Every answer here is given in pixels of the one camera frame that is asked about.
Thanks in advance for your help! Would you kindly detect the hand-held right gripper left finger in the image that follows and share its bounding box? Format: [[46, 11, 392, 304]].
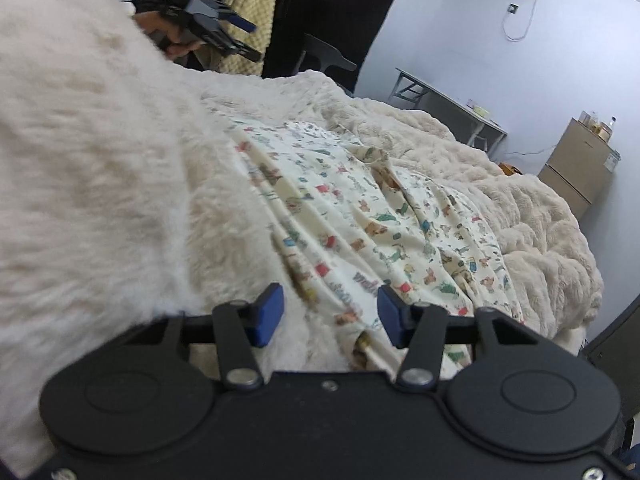
[[120, 282, 285, 392]]

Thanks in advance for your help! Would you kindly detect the cream cartoon printed cloth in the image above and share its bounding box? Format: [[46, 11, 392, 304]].
[[227, 120, 526, 373]]

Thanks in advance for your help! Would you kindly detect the white looped power cable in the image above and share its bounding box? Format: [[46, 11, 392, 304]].
[[502, 0, 542, 43]]

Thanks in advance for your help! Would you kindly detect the grey folding table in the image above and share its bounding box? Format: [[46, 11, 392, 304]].
[[390, 67, 508, 153]]

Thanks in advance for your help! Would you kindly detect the fluffy cream blanket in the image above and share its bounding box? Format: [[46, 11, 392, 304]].
[[0, 0, 603, 478]]

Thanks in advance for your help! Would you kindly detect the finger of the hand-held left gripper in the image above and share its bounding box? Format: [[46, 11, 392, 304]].
[[220, 39, 265, 64], [222, 7, 259, 32]]

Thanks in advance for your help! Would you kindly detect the grey chair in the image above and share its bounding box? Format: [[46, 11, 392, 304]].
[[300, 34, 358, 74]]

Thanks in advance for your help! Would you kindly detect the small jars group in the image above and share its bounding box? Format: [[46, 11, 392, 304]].
[[580, 110, 619, 142]]

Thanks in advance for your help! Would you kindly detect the person's left hand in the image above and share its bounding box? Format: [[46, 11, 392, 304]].
[[134, 10, 202, 59]]

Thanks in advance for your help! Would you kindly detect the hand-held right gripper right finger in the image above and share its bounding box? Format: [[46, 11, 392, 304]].
[[377, 285, 541, 391]]

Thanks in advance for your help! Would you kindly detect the dark curtain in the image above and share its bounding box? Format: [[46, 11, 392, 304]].
[[200, 0, 413, 97]]

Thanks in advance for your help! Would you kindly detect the black cabinet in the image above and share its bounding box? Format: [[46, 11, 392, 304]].
[[582, 295, 640, 467]]

